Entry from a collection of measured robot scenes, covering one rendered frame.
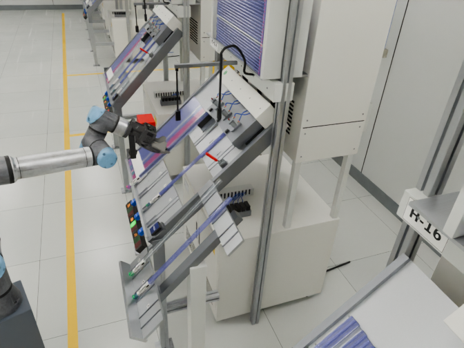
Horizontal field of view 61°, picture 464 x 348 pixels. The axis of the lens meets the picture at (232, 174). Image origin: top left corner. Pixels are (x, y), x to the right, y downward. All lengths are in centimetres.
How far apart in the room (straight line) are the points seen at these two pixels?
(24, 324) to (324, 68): 153
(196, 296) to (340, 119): 92
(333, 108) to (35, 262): 203
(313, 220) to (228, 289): 56
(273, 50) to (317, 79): 24
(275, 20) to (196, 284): 95
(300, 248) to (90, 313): 121
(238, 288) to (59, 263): 120
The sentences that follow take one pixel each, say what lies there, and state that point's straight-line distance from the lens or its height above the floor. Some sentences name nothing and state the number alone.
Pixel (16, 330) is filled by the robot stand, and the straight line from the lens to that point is 185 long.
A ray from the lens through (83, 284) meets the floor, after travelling 257.
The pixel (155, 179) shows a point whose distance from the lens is 191.
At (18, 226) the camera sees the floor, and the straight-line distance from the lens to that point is 312.
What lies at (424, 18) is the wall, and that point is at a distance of 299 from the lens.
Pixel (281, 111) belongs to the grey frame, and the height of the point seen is 127.
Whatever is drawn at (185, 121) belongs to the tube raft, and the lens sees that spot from 202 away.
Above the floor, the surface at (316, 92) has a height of 132.
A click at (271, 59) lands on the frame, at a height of 146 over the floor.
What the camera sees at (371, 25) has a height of 156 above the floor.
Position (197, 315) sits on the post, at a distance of 161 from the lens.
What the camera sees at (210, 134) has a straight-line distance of 181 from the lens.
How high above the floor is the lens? 186
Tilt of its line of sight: 33 degrees down
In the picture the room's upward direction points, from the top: 4 degrees clockwise
